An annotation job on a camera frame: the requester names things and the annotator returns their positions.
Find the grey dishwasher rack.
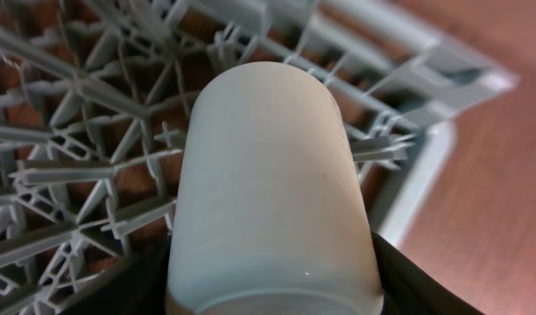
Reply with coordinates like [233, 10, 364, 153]
[0, 1, 517, 314]

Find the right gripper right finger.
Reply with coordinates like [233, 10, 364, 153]
[371, 232, 482, 315]

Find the green cup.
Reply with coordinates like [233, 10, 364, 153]
[166, 62, 384, 314]

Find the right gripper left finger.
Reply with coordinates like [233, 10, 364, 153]
[62, 241, 171, 315]

